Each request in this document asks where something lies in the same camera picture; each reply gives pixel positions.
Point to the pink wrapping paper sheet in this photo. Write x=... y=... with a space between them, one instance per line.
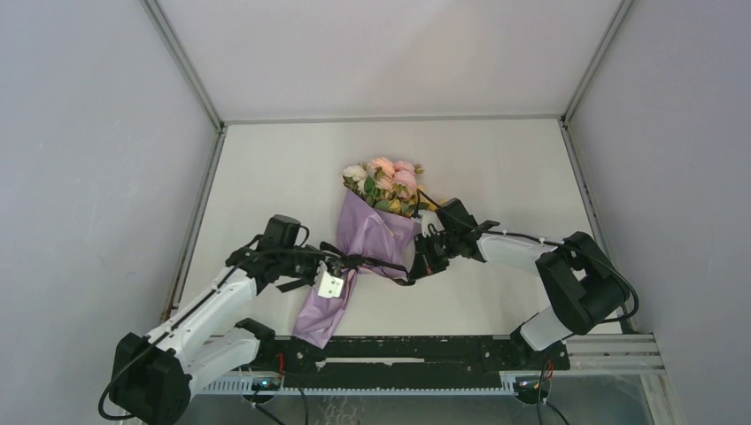
x=366 y=240

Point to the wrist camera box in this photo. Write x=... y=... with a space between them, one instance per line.
x=328 y=284
x=429 y=221

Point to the yellow fake flower stem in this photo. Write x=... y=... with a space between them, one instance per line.
x=410 y=205

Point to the white cable duct strip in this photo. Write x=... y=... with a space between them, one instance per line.
x=229 y=385

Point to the pink fake flower stem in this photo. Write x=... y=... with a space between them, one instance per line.
x=392 y=180

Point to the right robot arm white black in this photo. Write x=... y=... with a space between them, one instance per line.
x=582 y=285

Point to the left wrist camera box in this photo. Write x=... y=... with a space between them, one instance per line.
x=328 y=284

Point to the white fake flower stem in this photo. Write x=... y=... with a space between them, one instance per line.
x=355 y=177

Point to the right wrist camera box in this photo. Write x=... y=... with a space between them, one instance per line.
x=429 y=221

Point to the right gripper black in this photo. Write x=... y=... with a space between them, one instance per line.
x=423 y=263

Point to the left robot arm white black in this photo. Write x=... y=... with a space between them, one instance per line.
x=155 y=376

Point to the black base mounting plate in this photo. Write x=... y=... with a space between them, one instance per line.
x=405 y=361

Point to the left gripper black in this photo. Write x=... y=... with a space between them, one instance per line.
x=318 y=256

